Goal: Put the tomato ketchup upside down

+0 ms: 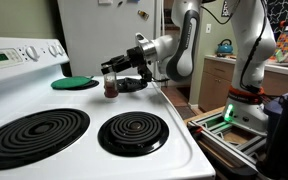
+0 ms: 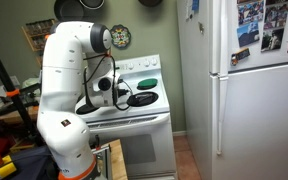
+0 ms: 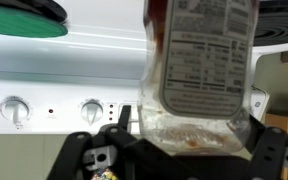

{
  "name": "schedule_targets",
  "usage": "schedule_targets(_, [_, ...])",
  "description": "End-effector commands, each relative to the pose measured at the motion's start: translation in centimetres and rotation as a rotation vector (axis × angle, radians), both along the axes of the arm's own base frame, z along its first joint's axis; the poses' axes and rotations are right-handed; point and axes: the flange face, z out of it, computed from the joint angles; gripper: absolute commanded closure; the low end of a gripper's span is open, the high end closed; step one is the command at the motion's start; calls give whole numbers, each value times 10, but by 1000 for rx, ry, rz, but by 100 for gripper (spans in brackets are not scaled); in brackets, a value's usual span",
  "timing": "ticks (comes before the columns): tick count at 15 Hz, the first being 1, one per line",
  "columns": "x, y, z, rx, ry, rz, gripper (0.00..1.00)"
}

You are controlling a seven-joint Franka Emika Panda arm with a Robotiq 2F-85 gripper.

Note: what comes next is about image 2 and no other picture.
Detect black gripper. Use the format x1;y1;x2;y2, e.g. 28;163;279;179
118;85;128;98

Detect metal tongs with black tips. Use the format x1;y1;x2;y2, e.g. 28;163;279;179
133;93;156;100

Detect green pot lid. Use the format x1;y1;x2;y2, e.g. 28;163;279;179
136;77;159;90

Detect black stove burner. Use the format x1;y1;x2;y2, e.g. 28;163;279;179
75;103;101;116
126;91;159;108

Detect white electric stove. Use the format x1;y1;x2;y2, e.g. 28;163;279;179
75;54;178;180

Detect pale green bag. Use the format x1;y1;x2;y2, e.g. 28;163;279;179
22;77;42;98

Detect hanging pan with light inside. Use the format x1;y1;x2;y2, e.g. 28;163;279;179
78;0;106;10

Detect dark hanging pan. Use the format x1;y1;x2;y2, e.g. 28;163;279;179
137;0;164;8

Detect black hanging frying pan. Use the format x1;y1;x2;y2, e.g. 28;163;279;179
53;0;85;22

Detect wooden spice rack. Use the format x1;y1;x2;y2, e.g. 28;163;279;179
21;18;57;53

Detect white fridge side paper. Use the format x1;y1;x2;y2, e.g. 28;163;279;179
184;0;194;21

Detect orange tripod clamp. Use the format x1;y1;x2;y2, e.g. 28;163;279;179
5;88;21;98

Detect dark blue cloth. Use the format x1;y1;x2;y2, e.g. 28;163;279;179
3;144;57;180

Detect black tripod stand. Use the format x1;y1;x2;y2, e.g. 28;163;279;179
0;26;45;144

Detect black and orange magnet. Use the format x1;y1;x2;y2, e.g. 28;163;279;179
230;47;251;67

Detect blue sky photo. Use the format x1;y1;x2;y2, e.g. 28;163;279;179
236;21;261;48

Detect yellow button box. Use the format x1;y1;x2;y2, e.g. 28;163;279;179
0;155;18;180

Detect white refrigerator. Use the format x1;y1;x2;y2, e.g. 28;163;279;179
176;0;288;180

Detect colourful group photo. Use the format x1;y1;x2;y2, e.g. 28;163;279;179
237;0;265;27

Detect black and white photo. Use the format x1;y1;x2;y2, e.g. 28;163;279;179
260;27;285;53

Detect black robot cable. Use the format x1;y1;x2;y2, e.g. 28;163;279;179
82;53;134;112

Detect colourful decorative wall plate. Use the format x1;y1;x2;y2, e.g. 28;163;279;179
109;23;132;50

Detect aluminium frame rail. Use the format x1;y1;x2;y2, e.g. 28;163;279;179
91;143;113;180

